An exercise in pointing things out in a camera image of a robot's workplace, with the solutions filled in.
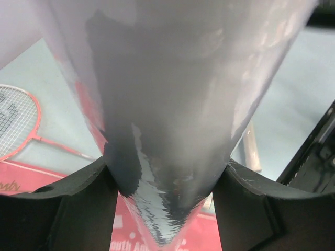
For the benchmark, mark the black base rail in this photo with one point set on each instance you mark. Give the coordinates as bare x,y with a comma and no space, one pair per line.
312,167

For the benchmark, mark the pink racket cover bag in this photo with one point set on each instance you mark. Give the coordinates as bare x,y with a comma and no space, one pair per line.
135,225

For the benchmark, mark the translucent shuttlecock tube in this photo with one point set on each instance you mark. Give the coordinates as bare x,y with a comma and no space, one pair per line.
169,87

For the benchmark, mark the pink badminton racket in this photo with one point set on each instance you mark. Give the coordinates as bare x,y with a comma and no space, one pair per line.
251,154
20,121

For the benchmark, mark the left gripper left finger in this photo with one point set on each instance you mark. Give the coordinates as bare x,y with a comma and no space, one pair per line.
74,213

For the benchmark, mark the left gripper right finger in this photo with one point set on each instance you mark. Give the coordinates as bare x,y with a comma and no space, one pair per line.
256,213

